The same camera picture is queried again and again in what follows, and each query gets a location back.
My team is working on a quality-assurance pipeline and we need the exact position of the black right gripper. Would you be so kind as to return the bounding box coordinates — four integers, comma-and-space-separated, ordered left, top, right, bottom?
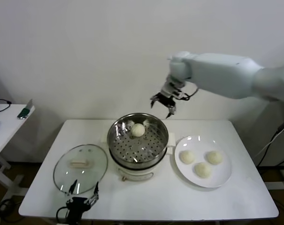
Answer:
150, 92, 177, 119

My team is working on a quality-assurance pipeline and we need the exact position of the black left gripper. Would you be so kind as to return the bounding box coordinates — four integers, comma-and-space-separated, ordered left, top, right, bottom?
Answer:
64, 179, 100, 225

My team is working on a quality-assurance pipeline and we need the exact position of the round glass pot lid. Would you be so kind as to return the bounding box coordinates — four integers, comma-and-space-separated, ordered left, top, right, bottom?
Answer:
53, 144, 109, 195

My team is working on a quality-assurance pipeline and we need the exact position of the white steamed baozi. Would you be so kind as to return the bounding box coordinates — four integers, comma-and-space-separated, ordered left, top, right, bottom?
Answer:
131, 123, 146, 137
194, 163, 212, 179
206, 150, 223, 165
180, 150, 195, 164

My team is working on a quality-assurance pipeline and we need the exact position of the perforated steel steamer basket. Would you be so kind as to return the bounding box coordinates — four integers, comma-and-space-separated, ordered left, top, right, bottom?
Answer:
107, 113, 169, 168

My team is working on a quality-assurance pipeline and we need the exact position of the white electric cooker base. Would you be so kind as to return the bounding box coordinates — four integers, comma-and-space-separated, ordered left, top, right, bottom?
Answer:
100, 130, 176, 181

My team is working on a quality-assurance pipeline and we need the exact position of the round white plate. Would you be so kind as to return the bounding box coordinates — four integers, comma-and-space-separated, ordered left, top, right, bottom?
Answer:
174, 135, 232, 188

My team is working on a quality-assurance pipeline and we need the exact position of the white side table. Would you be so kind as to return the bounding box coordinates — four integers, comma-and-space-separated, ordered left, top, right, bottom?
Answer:
0, 104, 36, 202

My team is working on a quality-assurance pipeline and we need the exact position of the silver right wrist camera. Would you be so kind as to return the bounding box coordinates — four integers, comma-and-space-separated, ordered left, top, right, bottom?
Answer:
161, 81, 184, 97

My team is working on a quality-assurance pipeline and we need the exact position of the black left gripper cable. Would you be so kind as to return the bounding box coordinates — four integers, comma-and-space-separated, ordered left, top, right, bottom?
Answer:
55, 206, 69, 223

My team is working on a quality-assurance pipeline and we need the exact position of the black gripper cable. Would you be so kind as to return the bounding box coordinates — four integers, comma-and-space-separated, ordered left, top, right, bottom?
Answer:
179, 82, 199, 101
55, 206, 69, 223

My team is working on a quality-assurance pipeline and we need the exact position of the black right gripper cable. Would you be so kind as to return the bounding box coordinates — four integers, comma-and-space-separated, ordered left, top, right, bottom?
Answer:
179, 82, 199, 101

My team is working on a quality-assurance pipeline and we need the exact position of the black floor cable bundle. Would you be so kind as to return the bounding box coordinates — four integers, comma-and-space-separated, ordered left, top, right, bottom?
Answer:
0, 178, 24, 222

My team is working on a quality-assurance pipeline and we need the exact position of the green handled scraper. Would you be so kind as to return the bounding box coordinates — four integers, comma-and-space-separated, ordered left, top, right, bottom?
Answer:
16, 99, 34, 120

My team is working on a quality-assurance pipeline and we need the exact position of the white power cable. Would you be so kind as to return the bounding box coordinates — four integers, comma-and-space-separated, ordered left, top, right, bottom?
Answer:
253, 131, 280, 160

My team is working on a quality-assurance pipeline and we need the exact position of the black power cable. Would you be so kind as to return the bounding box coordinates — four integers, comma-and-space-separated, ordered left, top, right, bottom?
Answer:
256, 138, 284, 167

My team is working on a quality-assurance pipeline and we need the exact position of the black cable on side table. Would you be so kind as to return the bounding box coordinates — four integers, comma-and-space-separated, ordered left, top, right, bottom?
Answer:
0, 93, 12, 113

